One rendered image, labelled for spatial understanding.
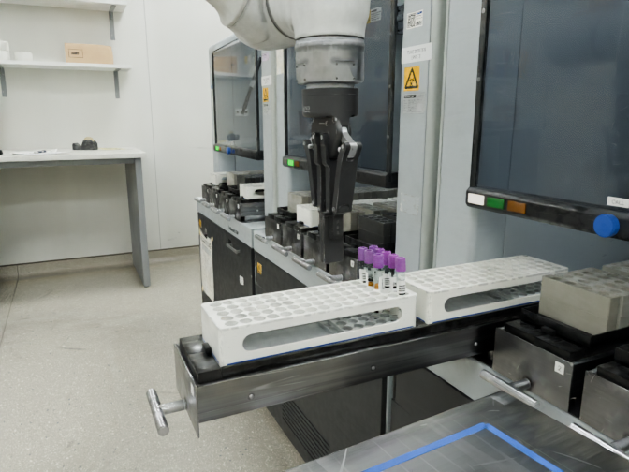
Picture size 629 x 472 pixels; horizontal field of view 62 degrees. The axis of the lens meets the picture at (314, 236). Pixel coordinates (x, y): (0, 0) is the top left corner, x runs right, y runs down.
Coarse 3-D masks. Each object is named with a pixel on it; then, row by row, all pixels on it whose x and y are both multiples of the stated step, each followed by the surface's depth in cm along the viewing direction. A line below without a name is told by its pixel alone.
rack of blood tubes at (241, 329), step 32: (320, 288) 79; (352, 288) 79; (384, 288) 78; (224, 320) 66; (256, 320) 67; (288, 320) 67; (320, 320) 69; (352, 320) 76; (384, 320) 76; (224, 352) 64; (256, 352) 66
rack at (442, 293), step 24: (480, 264) 91; (504, 264) 91; (528, 264) 91; (552, 264) 91; (408, 288) 81; (432, 288) 79; (456, 288) 78; (480, 288) 80; (504, 288) 91; (528, 288) 91; (432, 312) 77; (456, 312) 79
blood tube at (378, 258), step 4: (376, 256) 76; (380, 256) 76; (376, 260) 76; (380, 260) 76; (376, 264) 76; (380, 264) 76; (376, 268) 76; (380, 268) 77; (376, 272) 77; (380, 272) 77; (376, 276) 77; (380, 276) 77; (376, 280) 77; (380, 280) 77; (376, 284) 77; (380, 284) 77; (376, 288) 77; (380, 288) 77; (376, 312) 78; (380, 312) 78
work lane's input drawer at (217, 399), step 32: (416, 320) 78; (448, 320) 78; (480, 320) 81; (512, 320) 82; (192, 352) 68; (320, 352) 69; (352, 352) 70; (384, 352) 72; (416, 352) 75; (448, 352) 78; (480, 352) 81; (192, 384) 63; (224, 384) 63; (256, 384) 65; (288, 384) 67; (320, 384) 69; (352, 384) 71; (160, 416) 64; (192, 416) 65; (224, 416) 64
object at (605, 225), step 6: (600, 216) 67; (606, 216) 66; (612, 216) 66; (594, 222) 68; (600, 222) 67; (606, 222) 66; (612, 222) 66; (618, 222) 66; (594, 228) 68; (600, 228) 67; (606, 228) 66; (612, 228) 66; (618, 228) 66; (600, 234) 67; (606, 234) 67; (612, 234) 66
